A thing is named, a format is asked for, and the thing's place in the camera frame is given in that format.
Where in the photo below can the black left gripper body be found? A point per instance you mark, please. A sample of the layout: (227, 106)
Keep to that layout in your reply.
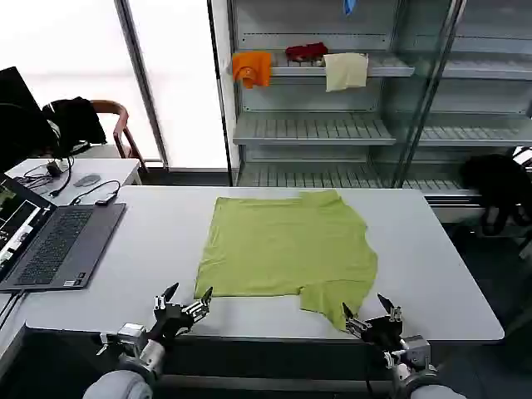
(172, 320)

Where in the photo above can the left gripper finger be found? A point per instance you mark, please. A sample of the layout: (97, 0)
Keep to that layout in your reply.
(200, 306)
(163, 301)

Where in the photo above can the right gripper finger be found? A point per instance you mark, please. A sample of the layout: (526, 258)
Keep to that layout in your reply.
(395, 313)
(357, 324)

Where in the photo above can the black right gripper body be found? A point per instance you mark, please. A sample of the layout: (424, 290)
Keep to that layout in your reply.
(384, 330)

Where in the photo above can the green t-shirt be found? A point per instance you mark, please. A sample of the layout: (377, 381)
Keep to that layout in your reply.
(282, 249)

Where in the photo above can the dark grey laptop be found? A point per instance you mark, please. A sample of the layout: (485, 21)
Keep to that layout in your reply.
(58, 245)

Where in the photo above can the small white side table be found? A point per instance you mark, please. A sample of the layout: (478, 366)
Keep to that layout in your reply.
(112, 168)

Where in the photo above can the black power adapter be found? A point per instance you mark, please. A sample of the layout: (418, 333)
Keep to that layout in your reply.
(54, 168)

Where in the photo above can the wooden chair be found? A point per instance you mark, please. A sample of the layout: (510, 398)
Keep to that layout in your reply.
(122, 133)

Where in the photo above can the black jacket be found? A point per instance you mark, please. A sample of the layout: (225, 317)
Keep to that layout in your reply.
(77, 120)

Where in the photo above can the grey metal shelf rack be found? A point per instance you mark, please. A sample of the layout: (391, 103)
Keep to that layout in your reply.
(316, 124)

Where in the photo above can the glass-fronted metal cabinet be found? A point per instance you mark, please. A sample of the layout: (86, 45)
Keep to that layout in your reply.
(469, 104)

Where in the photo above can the black monitor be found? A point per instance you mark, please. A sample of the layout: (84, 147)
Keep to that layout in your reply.
(14, 120)

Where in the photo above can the grey window frame post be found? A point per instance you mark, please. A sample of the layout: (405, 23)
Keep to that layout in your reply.
(141, 83)

